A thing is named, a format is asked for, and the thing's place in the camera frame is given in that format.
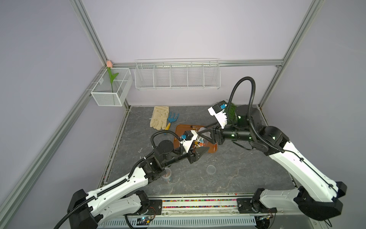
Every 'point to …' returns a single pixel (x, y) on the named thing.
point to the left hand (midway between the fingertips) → (205, 144)
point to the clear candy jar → (201, 145)
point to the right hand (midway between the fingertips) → (202, 130)
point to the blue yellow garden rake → (171, 119)
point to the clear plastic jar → (167, 177)
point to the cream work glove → (159, 117)
